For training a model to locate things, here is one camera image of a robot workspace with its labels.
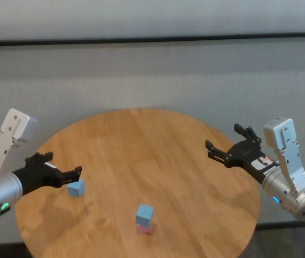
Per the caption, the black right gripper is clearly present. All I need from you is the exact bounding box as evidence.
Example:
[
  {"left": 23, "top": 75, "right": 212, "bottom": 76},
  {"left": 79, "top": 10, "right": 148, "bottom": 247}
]
[{"left": 204, "top": 123, "right": 281, "bottom": 185}]

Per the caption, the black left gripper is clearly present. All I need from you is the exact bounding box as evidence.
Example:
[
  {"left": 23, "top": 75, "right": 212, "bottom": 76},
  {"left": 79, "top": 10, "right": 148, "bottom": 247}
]
[{"left": 11, "top": 151, "right": 83, "bottom": 196}]

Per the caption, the light blue cube block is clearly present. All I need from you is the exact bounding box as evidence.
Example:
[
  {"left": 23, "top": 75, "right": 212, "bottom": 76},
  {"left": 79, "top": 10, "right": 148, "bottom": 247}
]
[
  {"left": 67, "top": 179, "right": 86, "bottom": 198},
  {"left": 135, "top": 204, "right": 155, "bottom": 226}
]

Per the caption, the pink cube block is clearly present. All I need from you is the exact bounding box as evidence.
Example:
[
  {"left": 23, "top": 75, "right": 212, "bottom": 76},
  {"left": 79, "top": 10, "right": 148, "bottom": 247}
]
[{"left": 136, "top": 224, "right": 153, "bottom": 236}]

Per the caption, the black floor strip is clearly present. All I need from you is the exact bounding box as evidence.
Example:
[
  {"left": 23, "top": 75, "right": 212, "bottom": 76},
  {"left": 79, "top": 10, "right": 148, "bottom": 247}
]
[
  {"left": 0, "top": 242, "right": 25, "bottom": 253},
  {"left": 256, "top": 221, "right": 305, "bottom": 231}
]

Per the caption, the black wall strip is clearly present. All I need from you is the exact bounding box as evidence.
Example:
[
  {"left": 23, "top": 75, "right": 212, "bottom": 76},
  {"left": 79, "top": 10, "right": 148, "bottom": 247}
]
[{"left": 0, "top": 26, "right": 305, "bottom": 48}]

